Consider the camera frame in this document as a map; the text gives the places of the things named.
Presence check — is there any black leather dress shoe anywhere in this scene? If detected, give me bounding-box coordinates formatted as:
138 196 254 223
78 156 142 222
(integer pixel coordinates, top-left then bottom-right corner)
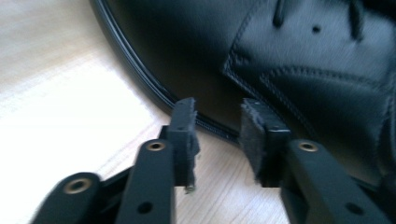
89 0 396 216

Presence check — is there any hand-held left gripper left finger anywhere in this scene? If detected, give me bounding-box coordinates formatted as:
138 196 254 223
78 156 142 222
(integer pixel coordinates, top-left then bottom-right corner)
115 97 201 224

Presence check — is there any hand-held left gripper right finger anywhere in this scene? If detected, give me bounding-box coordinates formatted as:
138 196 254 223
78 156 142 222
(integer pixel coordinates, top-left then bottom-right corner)
239 98 391 224

